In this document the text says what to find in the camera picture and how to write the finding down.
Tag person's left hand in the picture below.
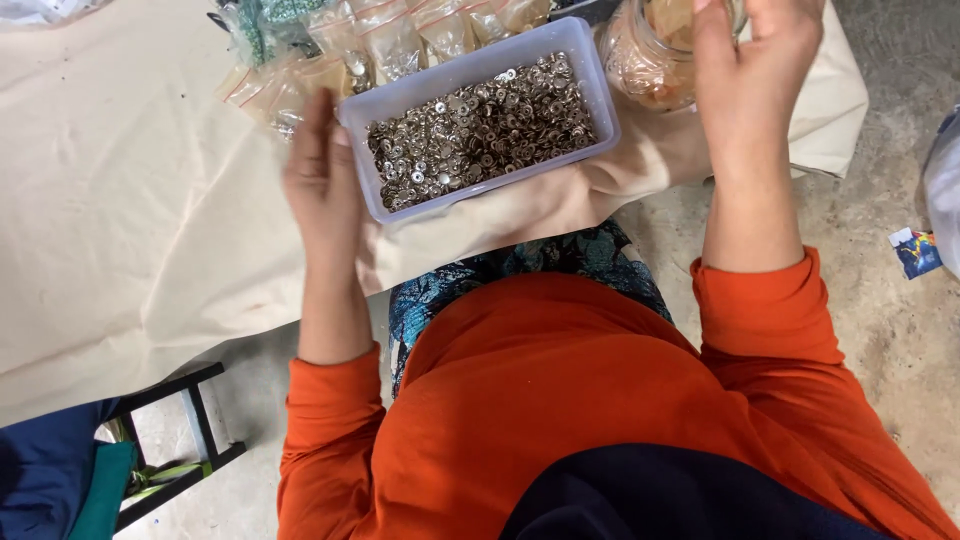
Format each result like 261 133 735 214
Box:
282 88 366 247

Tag person's right hand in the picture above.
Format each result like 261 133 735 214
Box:
690 0 827 178

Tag glass jar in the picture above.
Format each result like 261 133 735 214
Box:
595 0 750 116

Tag blue patterned skirt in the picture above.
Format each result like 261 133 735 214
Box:
387 217 675 400

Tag heap of metal snap buttons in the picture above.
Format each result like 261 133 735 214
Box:
365 51 600 213

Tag pile of small zip bags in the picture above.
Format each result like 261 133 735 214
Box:
213 0 558 144

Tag bags of green beads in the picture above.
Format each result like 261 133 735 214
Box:
216 0 333 70

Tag dark object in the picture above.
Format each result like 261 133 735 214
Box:
547 0 625 28

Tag clear plastic box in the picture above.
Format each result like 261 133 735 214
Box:
335 16 623 226

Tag cream cloth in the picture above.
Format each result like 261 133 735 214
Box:
0 0 871 430

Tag white plastic bag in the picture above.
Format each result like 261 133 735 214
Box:
920 105 960 283

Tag colourful snack wrapper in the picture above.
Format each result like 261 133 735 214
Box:
888 227 945 282

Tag orange shirt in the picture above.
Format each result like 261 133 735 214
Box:
276 246 960 540

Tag green ribbon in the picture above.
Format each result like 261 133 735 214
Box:
123 459 216 501

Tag clear plastic bag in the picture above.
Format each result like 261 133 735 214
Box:
0 0 115 31

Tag teal cloth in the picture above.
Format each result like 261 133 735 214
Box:
67 440 141 540

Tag blue cloth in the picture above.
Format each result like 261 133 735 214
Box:
0 397 126 540

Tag black stool frame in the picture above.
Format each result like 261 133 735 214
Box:
93 361 249 534

